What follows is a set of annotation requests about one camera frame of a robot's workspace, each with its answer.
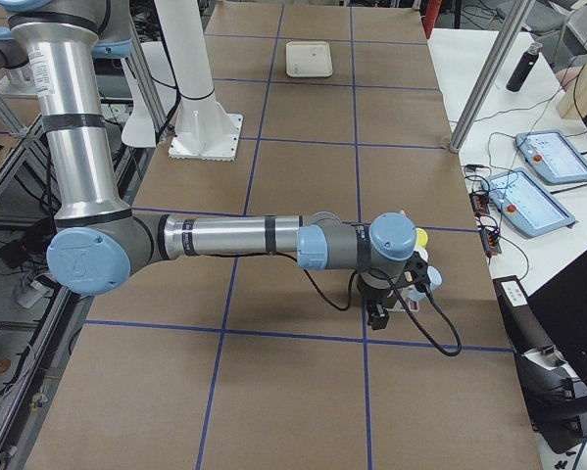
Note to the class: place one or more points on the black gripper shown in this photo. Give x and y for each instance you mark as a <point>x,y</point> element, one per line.
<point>374,297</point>

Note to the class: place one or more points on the pale green plastic cup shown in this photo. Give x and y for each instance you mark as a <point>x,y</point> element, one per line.
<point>422,252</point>

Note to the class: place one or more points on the yellow plastic cup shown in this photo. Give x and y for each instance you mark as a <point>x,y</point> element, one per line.
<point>421,237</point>

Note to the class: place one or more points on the blue plastic cup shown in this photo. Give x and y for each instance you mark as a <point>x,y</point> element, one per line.
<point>433,280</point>

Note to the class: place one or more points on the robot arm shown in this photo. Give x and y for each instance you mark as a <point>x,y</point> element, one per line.
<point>100,242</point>

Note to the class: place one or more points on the blue teach pendant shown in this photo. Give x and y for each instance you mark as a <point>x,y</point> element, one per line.
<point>526,204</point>
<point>552,156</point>

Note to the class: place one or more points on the cream plastic tray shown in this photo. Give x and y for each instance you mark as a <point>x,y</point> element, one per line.
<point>308,59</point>

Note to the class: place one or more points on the black water bottle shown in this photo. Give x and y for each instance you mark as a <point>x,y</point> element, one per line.
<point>524,67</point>

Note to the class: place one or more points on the white chair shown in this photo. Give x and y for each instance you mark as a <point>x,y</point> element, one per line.
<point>139,131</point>

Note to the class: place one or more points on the white wire cup rack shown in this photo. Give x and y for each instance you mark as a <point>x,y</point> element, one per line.
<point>412,298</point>

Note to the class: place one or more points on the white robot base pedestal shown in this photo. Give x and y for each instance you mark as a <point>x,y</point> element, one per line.
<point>203,129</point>

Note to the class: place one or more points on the aluminium frame post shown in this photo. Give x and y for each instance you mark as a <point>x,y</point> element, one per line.
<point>495,59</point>

